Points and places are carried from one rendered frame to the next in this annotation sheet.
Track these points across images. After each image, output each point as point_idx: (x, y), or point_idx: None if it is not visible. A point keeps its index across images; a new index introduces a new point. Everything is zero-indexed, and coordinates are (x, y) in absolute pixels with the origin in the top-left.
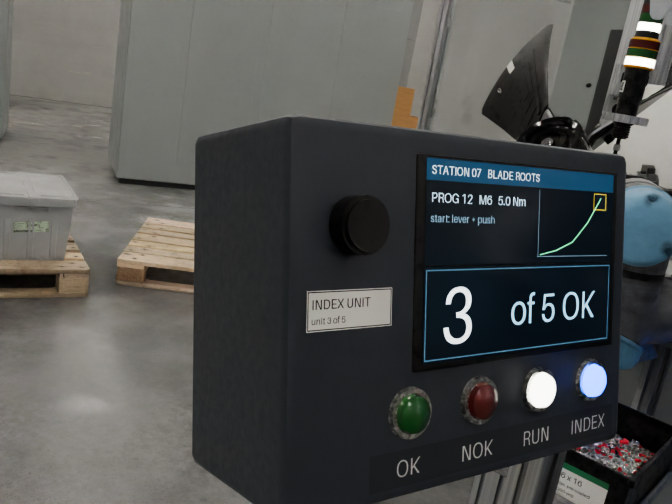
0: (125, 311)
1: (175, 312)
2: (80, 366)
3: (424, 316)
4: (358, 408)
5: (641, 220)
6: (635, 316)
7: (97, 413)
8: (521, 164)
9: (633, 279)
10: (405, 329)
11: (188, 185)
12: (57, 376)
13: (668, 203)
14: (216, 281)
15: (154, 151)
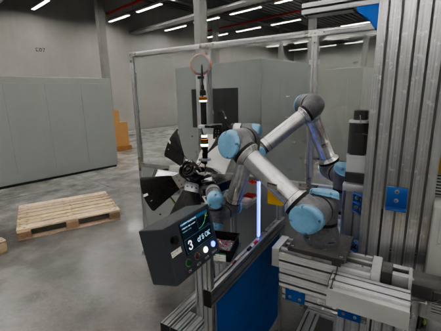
0: (30, 251)
1: (53, 243)
2: (23, 282)
3: (186, 247)
4: (181, 265)
5: (214, 199)
6: (219, 218)
7: (42, 297)
8: (192, 216)
9: (216, 211)
10: (184, 251)
11: (27, 182)
12: (16, 290)
13: (218, 194)
14: (151, 254)
15: (4, 171)
